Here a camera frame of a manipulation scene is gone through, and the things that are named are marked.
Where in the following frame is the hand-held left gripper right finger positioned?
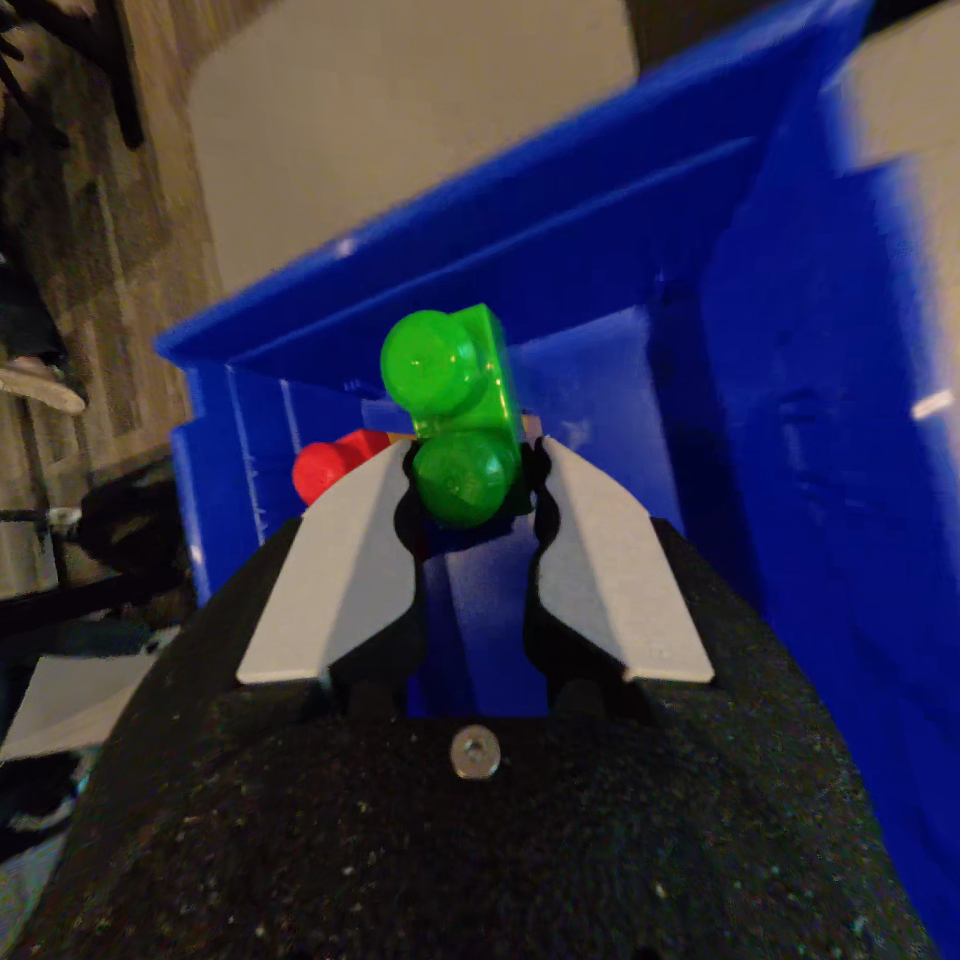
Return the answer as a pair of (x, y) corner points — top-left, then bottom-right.
(523, 435), (717, 685)

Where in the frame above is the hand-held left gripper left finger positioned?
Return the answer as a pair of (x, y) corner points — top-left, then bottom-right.
(234, 437), (430, 691)

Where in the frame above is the blue plastic bin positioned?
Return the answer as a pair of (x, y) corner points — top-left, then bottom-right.
(153, 0), (960, 960)

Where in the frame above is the green mega block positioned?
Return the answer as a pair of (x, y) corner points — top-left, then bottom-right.
(379, 303), (525, 531)

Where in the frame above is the red mega block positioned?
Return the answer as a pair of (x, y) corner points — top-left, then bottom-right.
(291, 428), (393, 508)

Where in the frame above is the black chair base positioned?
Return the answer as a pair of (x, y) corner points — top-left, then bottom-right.
(0, 461), (198, 640)

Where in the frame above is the white sheet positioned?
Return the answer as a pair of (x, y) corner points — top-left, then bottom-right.
(0, 651), (162, 764)

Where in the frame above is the white shoe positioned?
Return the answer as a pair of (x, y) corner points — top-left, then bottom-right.
(0, 355), (89, 418)

